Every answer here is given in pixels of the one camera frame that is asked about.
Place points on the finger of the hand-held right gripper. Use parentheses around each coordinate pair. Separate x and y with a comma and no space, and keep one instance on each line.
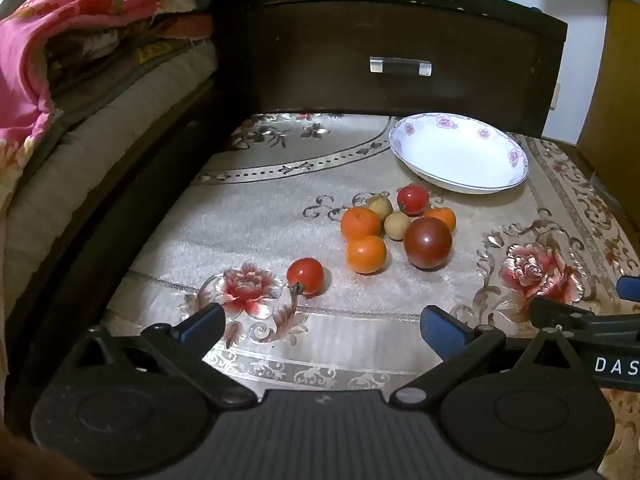
(629,289)
(565,317)

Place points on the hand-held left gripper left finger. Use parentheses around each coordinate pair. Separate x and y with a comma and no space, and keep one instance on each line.
(205,324)

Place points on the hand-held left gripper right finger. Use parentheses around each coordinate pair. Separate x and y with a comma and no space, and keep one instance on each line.
(441,331)

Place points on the large dark red tomato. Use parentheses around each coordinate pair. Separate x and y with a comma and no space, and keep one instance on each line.
(428,242)

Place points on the small red tomato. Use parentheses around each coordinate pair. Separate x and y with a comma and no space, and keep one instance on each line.
(413,200)
(306,276)

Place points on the small orange mandarin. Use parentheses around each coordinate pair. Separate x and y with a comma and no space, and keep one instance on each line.
(445,217)

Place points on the tan longan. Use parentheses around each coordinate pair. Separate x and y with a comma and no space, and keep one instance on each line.
(381,205)
(397,226)

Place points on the white floral plate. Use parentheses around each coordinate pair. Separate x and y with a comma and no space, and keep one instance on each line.
(457,152)

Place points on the beige floral mat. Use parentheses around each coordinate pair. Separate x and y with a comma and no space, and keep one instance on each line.
(270,210)

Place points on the yellow wooden cabinet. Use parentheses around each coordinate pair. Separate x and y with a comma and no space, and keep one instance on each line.
(617,100)

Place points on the stack of folded cloths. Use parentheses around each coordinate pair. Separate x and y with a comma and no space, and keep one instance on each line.
(130,45)

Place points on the dark wooden nightstand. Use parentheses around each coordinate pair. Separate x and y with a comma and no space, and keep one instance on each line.
(310,40)

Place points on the pink floral blanket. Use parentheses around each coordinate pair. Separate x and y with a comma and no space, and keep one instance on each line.
(30,45)

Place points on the dark bed frame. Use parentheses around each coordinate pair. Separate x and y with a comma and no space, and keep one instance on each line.
(125,195)

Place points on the white wall socket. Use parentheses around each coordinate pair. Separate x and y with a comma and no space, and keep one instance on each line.
(554,96)

